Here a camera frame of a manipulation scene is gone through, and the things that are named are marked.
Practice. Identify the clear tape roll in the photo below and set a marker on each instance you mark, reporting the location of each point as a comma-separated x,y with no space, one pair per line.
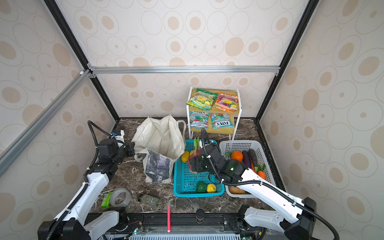
120,197

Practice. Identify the white wooden shelf rack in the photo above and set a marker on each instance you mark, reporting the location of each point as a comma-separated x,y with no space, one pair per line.
234,116

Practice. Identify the red pen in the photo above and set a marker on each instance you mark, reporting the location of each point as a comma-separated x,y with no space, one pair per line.
169,219

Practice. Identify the pink dragon fruit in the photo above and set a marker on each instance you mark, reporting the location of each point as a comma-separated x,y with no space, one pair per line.
195,159

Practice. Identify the teal plastic basket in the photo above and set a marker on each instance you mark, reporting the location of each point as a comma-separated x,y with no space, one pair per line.
185,182

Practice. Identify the dark cucumber toy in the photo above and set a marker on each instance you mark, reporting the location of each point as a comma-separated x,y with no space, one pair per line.
253,157

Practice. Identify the green snack packet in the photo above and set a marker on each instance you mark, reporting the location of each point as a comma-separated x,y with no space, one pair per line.
202,99

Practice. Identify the black knob on rail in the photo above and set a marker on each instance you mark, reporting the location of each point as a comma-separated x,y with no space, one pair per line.
200,215

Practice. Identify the right Foxs candy packet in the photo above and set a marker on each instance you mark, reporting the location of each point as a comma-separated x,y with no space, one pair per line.
220,121

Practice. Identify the purple eggplant toy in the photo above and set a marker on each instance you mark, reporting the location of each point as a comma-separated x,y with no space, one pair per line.
247,159

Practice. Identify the small glass jar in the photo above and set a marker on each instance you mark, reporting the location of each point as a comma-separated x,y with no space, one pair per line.
149,200

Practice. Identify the left aluminium bar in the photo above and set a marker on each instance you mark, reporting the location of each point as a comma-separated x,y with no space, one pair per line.
25,138

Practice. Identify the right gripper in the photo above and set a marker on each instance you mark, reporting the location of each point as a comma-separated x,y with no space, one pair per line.
195,163

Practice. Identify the brown potato toy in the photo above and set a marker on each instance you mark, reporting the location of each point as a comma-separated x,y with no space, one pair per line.
236,191

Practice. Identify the orange carrot toy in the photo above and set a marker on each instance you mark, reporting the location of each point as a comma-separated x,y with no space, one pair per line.
261,174

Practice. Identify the green small packet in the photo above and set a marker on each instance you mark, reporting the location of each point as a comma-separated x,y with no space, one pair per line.
106,202

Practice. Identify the horizontal aluminium bar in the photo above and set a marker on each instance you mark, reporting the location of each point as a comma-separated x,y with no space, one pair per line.
182,70

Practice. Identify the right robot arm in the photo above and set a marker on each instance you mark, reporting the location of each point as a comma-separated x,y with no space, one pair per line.
292,216

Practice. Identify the white canvas grocery bag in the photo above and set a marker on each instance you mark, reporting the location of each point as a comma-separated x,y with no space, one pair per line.
162,141

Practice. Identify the yellow corn toy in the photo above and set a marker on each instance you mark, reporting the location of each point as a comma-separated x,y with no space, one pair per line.
185,157

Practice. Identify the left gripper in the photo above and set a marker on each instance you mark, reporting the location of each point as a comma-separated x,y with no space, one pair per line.
130,148

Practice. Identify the green bell pepper toy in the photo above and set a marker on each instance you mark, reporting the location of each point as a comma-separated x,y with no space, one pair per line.
201,187

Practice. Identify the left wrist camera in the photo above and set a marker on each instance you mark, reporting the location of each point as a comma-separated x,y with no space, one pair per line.
118,135

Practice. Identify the orange tangerine in white basket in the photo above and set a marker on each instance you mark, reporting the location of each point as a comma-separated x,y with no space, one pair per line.
237,155

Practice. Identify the pink orange snack packet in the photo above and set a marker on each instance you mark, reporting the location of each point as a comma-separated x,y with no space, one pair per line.
227,103

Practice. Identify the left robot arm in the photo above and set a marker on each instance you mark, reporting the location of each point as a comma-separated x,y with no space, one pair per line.
70,223

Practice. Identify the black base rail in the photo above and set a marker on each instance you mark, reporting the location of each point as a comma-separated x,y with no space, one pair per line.
229,222

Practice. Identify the foxs candy packet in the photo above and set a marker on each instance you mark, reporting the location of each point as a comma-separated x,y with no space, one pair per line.
199,120
220,121

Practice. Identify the left Foxs candy packet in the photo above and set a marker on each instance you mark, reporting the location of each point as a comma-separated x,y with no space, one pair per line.
199,120

